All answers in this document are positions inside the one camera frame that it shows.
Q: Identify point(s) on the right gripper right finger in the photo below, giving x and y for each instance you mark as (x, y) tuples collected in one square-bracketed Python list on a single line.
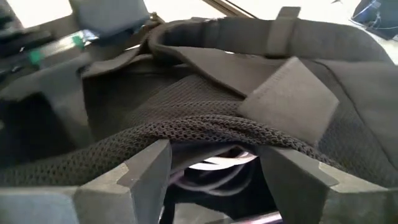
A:
[(342, 205)]

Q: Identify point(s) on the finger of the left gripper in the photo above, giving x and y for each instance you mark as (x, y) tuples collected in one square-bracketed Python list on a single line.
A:
[(65, 87)]

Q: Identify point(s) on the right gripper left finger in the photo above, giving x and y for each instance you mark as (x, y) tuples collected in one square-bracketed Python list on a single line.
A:
[(93, 205)]

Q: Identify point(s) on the black backpack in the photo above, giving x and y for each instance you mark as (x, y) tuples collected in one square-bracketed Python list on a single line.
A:
[(217, 93)]

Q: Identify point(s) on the dark floor equipment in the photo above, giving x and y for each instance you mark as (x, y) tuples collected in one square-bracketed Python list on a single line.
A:
[(376, 18)]

